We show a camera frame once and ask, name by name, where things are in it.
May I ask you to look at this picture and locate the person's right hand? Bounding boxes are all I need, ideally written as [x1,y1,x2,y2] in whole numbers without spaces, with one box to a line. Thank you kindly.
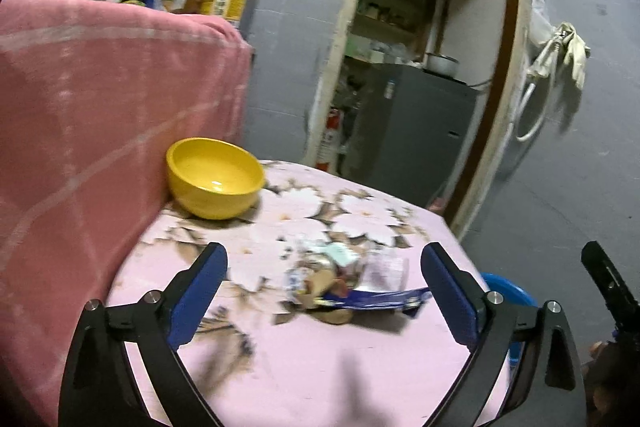
[582,338,640,427]

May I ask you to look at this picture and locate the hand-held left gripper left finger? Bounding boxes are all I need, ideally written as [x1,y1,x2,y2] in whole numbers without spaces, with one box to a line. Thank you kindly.
[59,242,228,427]

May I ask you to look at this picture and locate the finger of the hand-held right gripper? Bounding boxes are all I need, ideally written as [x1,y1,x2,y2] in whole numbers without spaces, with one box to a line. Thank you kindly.
[581,241,640,343]

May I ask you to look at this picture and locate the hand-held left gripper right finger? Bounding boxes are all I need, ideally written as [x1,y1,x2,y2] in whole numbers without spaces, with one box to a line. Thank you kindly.
[420,242,587,427]

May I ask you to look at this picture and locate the white hose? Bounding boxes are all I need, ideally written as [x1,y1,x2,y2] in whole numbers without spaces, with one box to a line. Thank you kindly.
[507,37,558,142]

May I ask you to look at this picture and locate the grey refrigerator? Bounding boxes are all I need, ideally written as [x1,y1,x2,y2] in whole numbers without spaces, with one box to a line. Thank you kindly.
[345,63,483,208]

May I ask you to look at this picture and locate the brown root vegetable piece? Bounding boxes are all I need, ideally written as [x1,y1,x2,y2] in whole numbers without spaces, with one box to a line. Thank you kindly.
[300,269,355,325]

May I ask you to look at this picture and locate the yellow bowl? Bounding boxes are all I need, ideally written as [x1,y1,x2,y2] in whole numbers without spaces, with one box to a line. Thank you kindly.
[166,137,266,221]

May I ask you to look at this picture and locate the wooden door frame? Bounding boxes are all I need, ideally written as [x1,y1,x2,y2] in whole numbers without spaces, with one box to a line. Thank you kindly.
[305,0,536,238]

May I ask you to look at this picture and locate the blue wrapper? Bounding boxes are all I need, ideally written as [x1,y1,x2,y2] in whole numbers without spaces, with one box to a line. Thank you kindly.
[315,287,432,318]

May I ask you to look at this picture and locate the metal pot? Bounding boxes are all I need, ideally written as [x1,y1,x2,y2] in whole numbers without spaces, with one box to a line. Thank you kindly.
[424,53,460,76]

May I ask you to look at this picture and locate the blue plastic basin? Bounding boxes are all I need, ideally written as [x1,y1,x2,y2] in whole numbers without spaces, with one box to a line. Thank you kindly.
[479,272,540,368]

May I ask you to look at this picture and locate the clear plastic wrapper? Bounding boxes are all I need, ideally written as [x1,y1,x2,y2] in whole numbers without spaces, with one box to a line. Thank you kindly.
[357,251,410,294]

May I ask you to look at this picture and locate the red fire extinguisher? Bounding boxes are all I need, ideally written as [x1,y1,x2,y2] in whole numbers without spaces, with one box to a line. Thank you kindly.
[315,106,346,172]

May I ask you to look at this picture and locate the clear plastic bag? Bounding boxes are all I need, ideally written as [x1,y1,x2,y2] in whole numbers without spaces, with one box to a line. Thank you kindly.
[530,0,557,48]

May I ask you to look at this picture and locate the pink plaid towel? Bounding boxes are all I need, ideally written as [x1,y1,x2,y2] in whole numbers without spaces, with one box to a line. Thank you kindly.
[0,0,253,427]

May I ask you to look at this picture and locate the pale green packet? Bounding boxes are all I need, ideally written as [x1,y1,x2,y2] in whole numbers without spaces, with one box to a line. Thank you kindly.
[324,243,363,269]

